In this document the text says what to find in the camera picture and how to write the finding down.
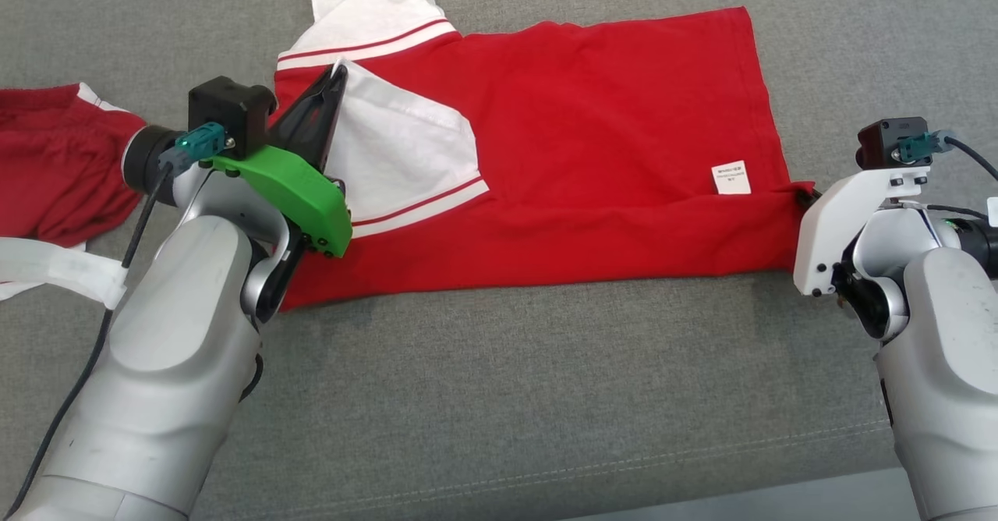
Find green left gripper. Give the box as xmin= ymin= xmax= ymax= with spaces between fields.
xmin=201 ymin=65 xmax=353 ymax=258

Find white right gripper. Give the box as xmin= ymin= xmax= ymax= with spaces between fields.
xmin=794 ymin=166 xmax=931 ymax=297

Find red white jersey shirt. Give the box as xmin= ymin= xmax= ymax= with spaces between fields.
xmin=273 ymin=0 xmax=816 ymax=311

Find red shorts with white stripes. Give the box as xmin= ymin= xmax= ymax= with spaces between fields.
xmin=0 ymin=83 xmax=149 ymax=249

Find black left camera cable teal plug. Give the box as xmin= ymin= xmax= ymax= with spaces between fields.
xmin=0 ymin=122 xmax=236 ymax=521

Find white strap on left arm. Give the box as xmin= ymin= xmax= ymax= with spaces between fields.
xmin=0 ymin=236 xmax=129 ymax=310

